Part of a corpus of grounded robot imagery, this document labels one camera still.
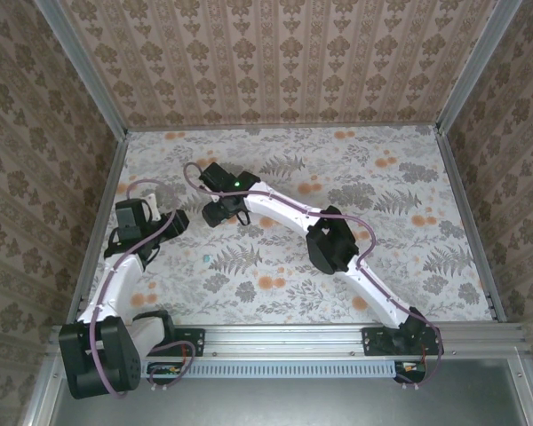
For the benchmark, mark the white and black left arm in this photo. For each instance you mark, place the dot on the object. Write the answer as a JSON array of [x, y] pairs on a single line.
[[115, 288]]

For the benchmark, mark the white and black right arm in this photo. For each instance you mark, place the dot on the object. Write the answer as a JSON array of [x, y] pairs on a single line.
[[373, 288]]

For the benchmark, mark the floral printed tablecloth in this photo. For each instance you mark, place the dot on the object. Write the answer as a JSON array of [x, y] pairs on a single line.
[[382, 177]]

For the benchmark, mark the grey metal plate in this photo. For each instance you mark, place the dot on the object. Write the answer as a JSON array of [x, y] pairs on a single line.
[[293, 404]]

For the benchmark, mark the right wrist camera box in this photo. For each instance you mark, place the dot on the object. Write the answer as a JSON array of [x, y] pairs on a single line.
[[215, 175]]

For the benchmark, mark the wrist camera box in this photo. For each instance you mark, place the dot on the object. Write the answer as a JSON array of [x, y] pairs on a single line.
[[215, 175], [131, 217]]

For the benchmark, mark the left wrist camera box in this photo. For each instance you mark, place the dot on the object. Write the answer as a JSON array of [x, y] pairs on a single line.
[[131, 217]]

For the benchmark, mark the aluminium table side rail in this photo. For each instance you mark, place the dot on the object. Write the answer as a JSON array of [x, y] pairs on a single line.
[[95, 231], [470, 222]]

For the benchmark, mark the long aluminium base rail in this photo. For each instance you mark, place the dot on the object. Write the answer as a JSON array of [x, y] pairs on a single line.
[[284, 339]]

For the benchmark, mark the aluminium frame post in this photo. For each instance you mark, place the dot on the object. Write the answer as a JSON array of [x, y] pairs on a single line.
[[85, 66], [473, 66]]

